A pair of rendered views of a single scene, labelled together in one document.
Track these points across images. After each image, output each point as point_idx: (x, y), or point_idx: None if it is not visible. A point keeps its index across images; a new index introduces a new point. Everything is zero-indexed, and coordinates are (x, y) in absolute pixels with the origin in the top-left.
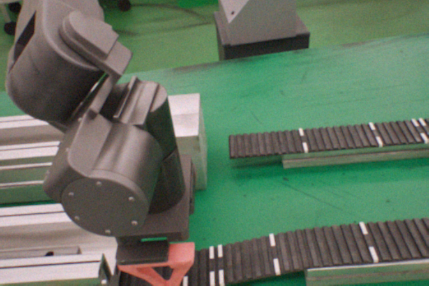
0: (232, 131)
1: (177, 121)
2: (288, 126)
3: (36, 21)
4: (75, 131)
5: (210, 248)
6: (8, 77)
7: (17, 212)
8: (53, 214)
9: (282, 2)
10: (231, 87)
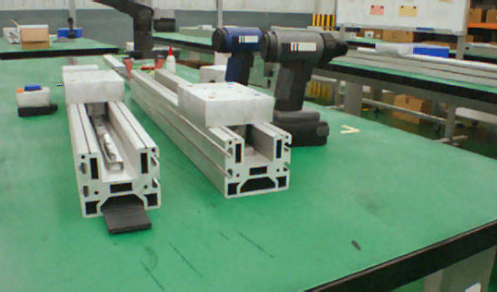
0: (54, 95)
1: (86, 66)
2: (54, 91)
3: None
4: (163, 10)
5: (133, 87)
6: (149, 5)
7: (140, 74)
8: (139, 72)
9: None
10: (9, 98)
